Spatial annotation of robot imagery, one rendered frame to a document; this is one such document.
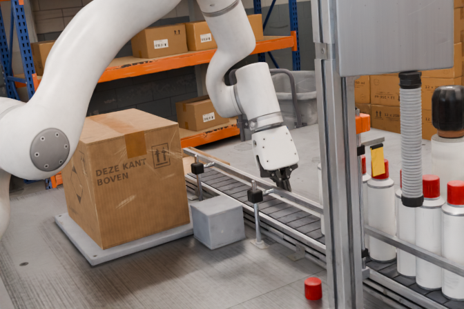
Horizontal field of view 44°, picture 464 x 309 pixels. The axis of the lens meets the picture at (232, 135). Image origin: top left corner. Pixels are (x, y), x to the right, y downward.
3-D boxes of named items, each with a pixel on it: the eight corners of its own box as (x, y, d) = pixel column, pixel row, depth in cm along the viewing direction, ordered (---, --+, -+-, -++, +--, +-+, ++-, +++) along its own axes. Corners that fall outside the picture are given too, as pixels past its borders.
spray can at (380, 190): (400, 255, 116) (398, 158, 111) (388, 265, 113) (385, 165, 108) (377, 249, 120) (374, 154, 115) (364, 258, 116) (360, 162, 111)
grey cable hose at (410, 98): (429, 204, 91) (427, 72, 86) (413, 210, 89) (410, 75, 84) (411, 198, 94) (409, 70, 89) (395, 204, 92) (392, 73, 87)
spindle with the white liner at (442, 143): (480, 212, 133) (482, 84, 125) (453, 223, 128) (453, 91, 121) (448, 202, 140) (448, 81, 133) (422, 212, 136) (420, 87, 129)
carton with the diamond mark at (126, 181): (190, 223, 151) (179, 122, 144) (102, 250, 139) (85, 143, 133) (146, 194, 176) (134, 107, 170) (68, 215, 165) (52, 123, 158)
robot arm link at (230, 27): (170, 27, 127) (219, 128, 145) (238, 4, 123) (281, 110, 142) (173, 8, 134) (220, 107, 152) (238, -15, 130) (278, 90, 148)
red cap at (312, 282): (320, 290, 116) (320, 275, 115) (324, 299, 113) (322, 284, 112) (304, 292, 116) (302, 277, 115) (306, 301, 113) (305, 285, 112)
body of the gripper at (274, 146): (256, 125, 138) (268, 171, 137) (291, 117, 142) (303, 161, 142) (242, 131, 144) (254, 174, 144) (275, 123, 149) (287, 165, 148)
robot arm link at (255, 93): (242, 121, 140) (277, 111, 138) (227, 70, 141) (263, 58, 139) (248, 122, 149) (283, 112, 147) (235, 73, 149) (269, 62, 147)
